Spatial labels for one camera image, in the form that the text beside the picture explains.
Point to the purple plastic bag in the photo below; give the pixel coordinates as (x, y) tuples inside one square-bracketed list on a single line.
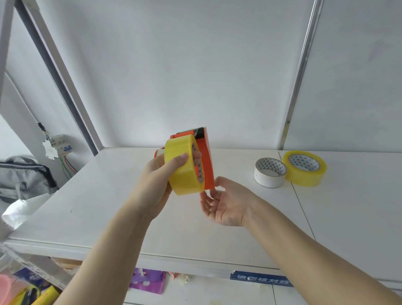
[(147, 281)]

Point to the yellow packet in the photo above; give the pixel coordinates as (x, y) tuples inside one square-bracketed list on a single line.
[(47, 297)]

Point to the white and dark shelf post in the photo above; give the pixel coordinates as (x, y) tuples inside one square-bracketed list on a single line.
[(59, 78)]

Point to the white tape roll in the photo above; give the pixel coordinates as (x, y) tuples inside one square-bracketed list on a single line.
[(267, 180)]

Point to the grey bag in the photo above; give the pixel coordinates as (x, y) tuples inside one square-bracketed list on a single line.
[(25, 182)]

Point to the blue packet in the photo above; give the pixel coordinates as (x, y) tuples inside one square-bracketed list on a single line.
[(26, 275)]

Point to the brown wooden crate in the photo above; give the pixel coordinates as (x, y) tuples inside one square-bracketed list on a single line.
[(66, 263)]

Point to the white circuit breaker box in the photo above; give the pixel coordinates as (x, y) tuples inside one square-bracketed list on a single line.
[(58, 144)]

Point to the orange tape dispenser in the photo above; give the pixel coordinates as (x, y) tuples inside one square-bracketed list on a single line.
[(207, 157), (156, 153)]

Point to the person's left hand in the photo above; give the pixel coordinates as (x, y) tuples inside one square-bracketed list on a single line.
[(150, 188)]

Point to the silver wall strip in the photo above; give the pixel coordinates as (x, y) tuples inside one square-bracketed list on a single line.
[(301, 72)]

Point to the white aluminium rail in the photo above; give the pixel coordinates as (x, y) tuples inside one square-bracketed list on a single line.
[(4, 47)]

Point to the white perforated shelf post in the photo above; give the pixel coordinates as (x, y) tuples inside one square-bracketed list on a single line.
[(34, 265)]

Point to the person's right forearm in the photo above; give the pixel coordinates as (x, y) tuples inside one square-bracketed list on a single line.
[(307, 260)]

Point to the blue label strip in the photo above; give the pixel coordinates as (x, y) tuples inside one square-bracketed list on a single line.
[(260, 279)]

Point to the white plastic bag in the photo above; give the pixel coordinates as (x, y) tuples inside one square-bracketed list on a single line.
[(22, 209)]

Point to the red and white packet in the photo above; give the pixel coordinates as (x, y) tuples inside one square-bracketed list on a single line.
[(173, 275)]

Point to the person's right hand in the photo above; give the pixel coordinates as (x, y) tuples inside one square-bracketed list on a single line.
[(232, 207)]

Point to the person's left forearm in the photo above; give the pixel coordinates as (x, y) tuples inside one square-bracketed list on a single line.
[(106, 260)]

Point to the yellow tape roll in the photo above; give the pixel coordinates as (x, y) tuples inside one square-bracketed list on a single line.
[(182, 179), (307, 179)]

